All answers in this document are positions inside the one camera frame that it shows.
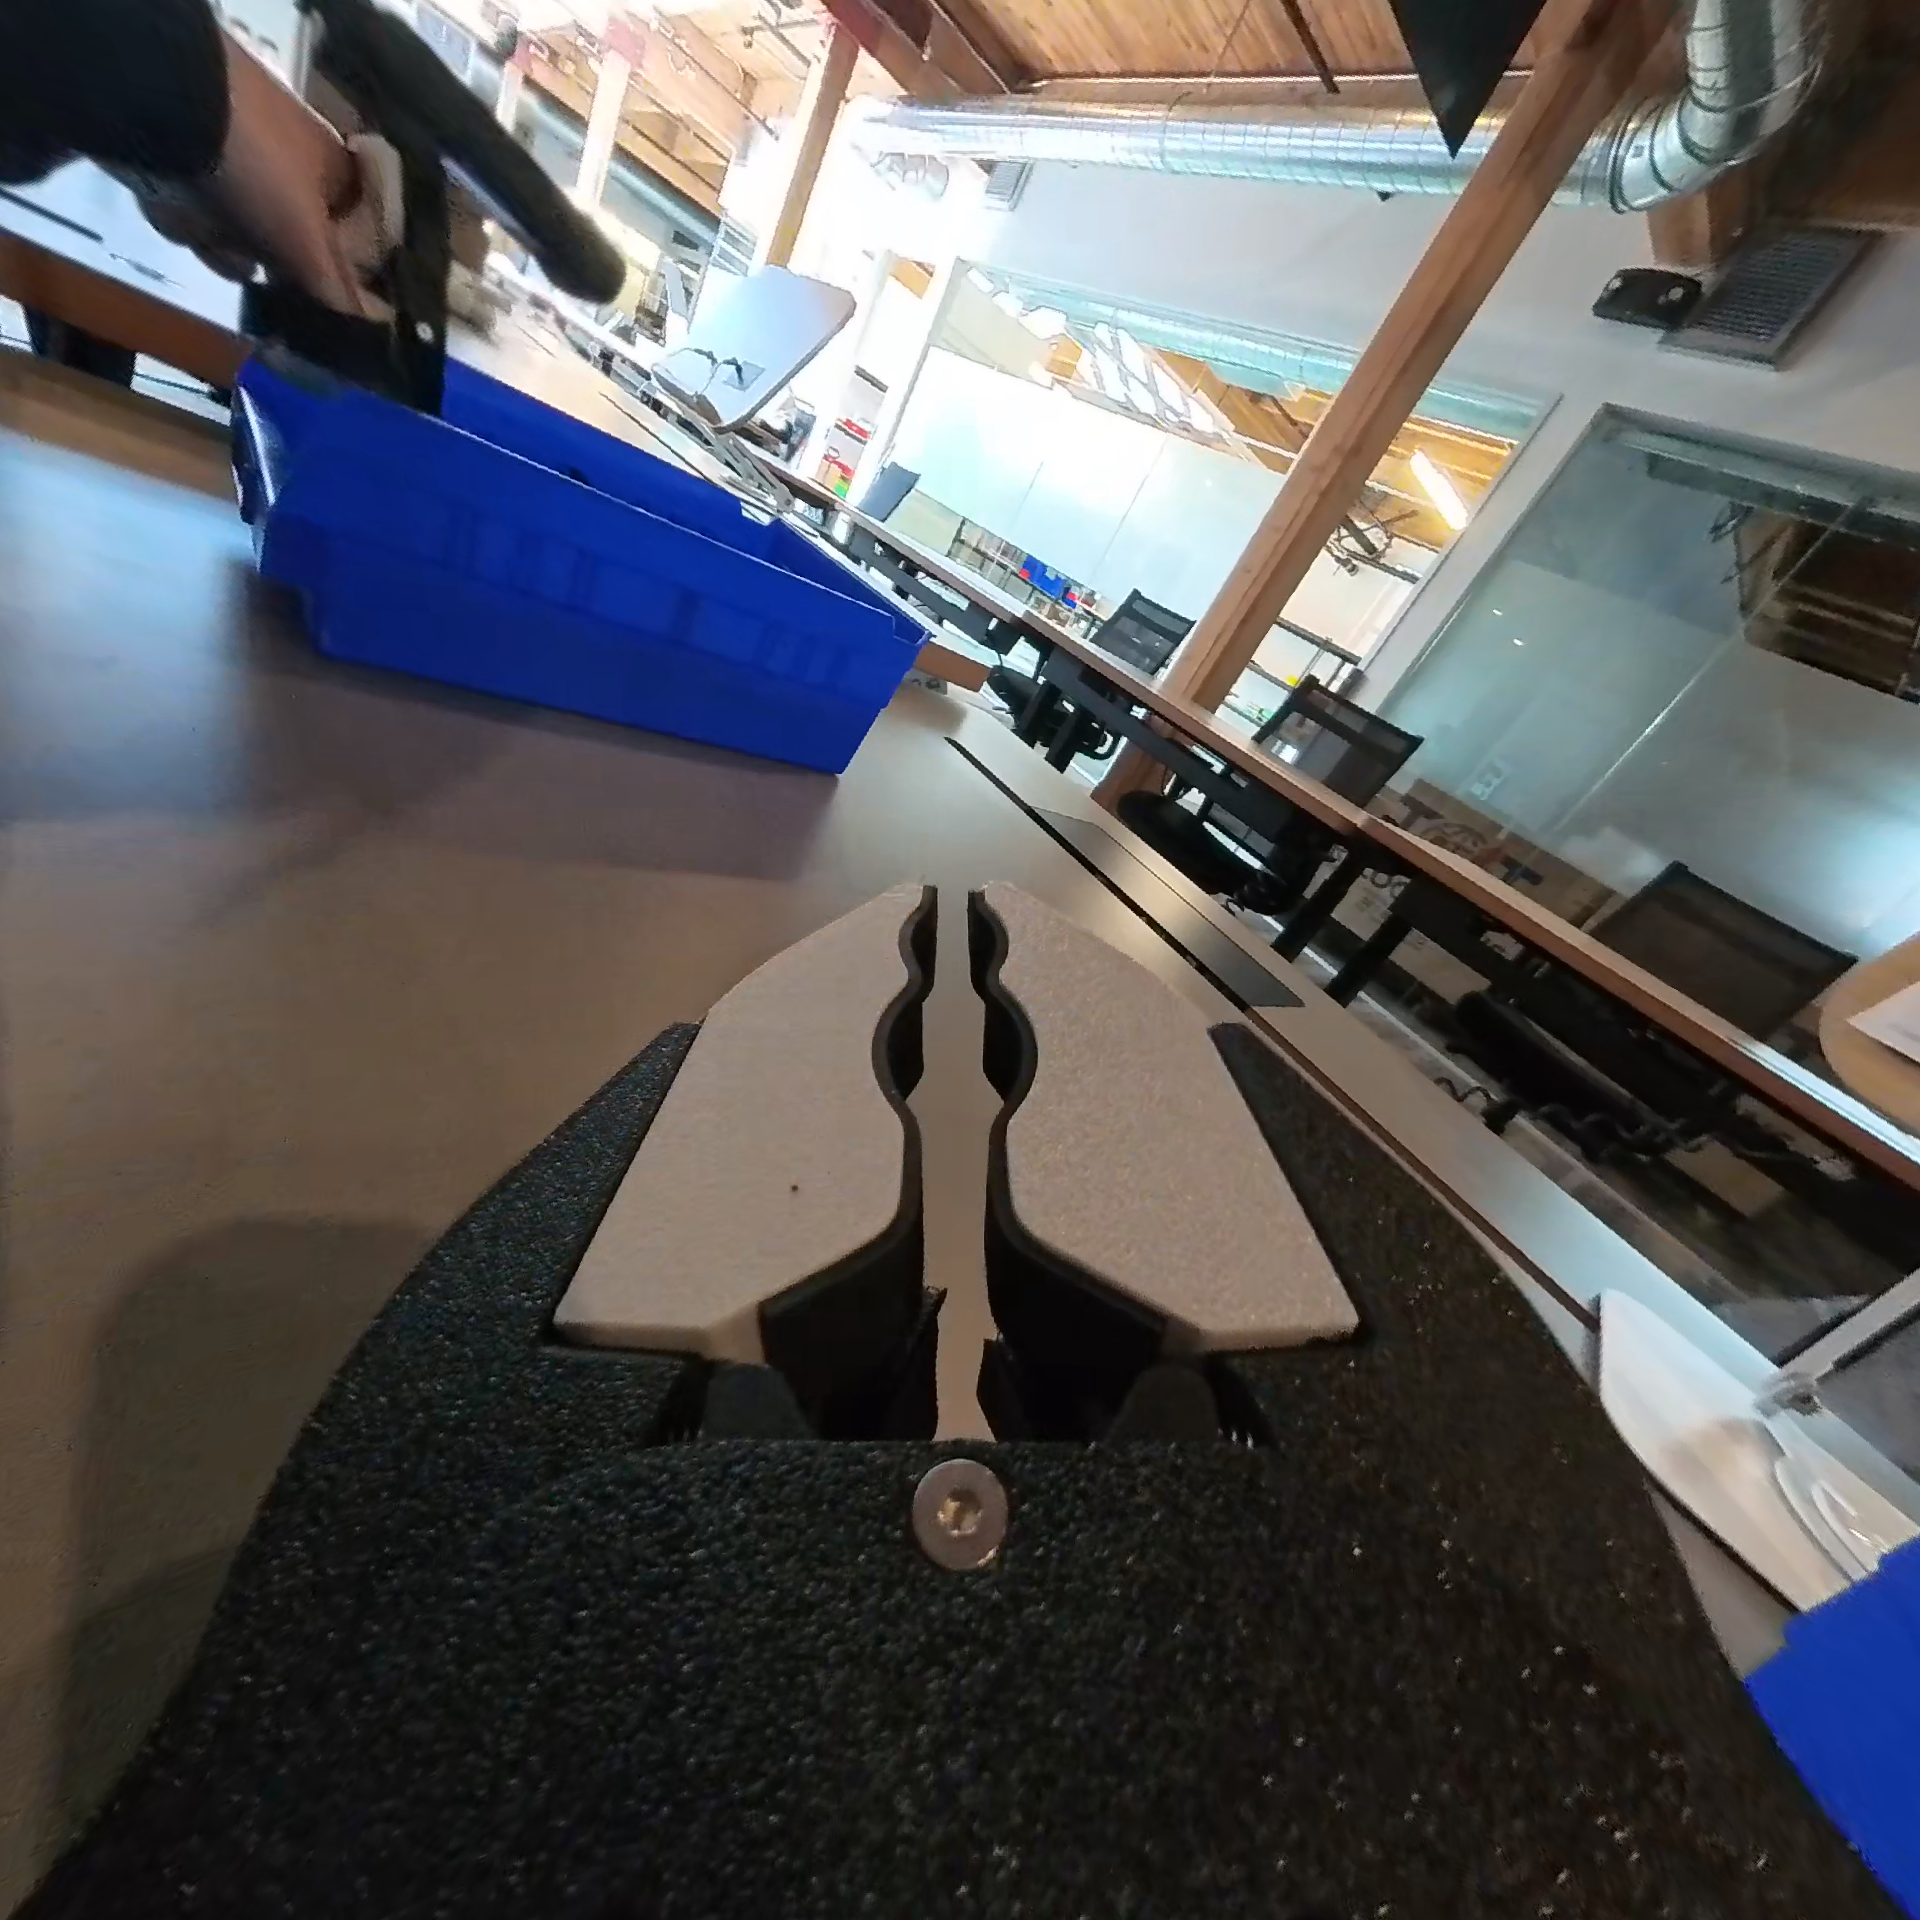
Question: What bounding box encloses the black desk cable flap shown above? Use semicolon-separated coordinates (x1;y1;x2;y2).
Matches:
944;734;1306;1017

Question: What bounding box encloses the wooden post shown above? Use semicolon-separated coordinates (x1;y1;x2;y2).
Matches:
1089;0;1676;800

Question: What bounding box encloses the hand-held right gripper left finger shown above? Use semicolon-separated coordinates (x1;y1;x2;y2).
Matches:
550;878;944;1369

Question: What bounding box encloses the blue plastic bin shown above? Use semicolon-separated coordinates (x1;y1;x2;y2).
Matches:
228;353;932;779

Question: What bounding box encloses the long wooden desk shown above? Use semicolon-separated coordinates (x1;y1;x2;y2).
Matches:
832;497;1920;1194

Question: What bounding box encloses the silver ventilation duct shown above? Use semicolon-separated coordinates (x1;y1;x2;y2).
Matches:
846;0;1854;215

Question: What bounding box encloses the black office chair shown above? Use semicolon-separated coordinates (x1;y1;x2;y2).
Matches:
1115;677;1427;918
1445;864;1860;1157
988;588;1198;775

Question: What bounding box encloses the blue plastic box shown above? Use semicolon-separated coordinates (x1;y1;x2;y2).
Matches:
1743;1543;1920;1856

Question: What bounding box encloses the person's left forearm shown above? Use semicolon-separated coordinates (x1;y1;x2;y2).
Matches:
0;0;270;287

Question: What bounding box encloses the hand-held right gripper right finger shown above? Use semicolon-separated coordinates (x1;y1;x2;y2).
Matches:
971;878;1363;1361

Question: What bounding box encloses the wall vent grille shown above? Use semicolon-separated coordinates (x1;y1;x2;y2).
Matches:
1662;225;1882;369

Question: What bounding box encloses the person's left hand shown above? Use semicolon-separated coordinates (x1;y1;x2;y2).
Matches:
192;42;374;313

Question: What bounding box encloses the tilted grey board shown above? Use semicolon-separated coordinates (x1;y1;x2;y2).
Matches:
652;269;858;443

